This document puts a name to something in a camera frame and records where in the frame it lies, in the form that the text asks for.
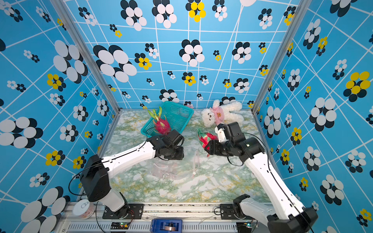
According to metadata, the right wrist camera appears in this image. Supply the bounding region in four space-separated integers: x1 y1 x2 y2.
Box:
215 124 227 143

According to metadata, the clear zip-top bag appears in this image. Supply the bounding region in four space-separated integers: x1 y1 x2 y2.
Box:
148 150 200 181

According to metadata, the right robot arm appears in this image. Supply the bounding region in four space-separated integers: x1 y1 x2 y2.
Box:
198 122 318 233

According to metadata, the pink dragon fruit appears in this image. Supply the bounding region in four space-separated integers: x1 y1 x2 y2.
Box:
197 129 218 150
148 107 172 135

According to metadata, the blue tape dispenser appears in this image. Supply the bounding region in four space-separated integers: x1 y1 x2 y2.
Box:
150 218 183 233

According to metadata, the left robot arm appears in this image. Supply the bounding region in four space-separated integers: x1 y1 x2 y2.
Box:
80 130 185 217

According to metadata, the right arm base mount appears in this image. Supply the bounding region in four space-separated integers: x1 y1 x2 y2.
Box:
218 203 256 220

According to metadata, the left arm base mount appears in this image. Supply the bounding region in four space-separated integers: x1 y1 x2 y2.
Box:
102 203 144 220

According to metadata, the teal plastic basket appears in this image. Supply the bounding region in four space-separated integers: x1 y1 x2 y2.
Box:
141 102 194 137

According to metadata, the white teddy bear pink shirt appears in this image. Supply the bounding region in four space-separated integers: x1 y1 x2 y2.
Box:
201 100 244 127

